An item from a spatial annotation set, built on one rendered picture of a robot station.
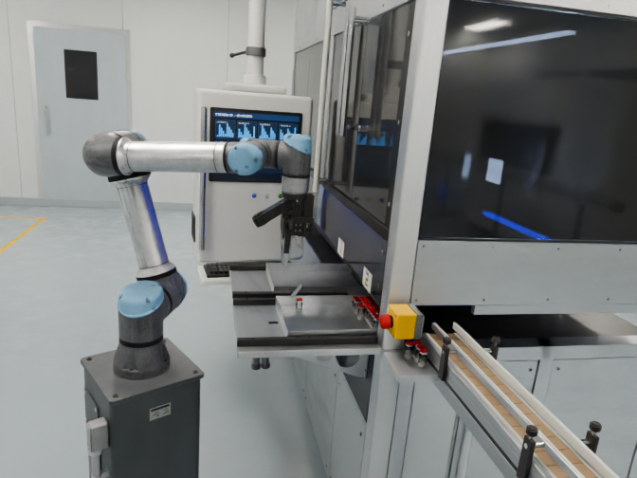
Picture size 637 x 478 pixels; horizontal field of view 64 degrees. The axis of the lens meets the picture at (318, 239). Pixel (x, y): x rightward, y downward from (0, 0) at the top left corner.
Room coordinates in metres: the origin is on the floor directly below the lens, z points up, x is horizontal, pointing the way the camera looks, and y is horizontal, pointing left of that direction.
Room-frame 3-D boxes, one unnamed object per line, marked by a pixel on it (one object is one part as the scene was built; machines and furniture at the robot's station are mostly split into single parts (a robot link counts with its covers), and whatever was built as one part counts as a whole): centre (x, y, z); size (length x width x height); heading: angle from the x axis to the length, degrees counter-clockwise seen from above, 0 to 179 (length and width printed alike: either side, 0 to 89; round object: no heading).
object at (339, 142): (2.01, -0.06, 1.50); 0.47 x 0.01 x 0.59; 13
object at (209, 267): (2.09, 0.28, 0.82); 0.40 x 0.14 x 0.02; 110
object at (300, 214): (1.37, 0.07, 1.24); 0.09 x 0.08 x 0.12; 103
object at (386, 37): (1.57, -0.15, 1.50); 0.43 x 0.01 x 0.59; 13
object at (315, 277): (1.80, 0.00, 0.90); 0.34 x 0.26 x 0.04; 103
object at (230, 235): (2.31, 0.33, 1.19); 0.50 x 0.19 x 0.78; 110
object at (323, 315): (1.47, -0.07, 0.90); 0.34 x 0.26 x 0.04; 103
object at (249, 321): (1.62, 0.03, 0.87); 0.70 x 0.48 x 0.02; 13
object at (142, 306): (1.28, 0.46, 0.96); 0.13 x 0.12 x 0.14; 174
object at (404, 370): (1.24, -0.29, 0.87); 0.14 x 0.13 x 0.02; 103
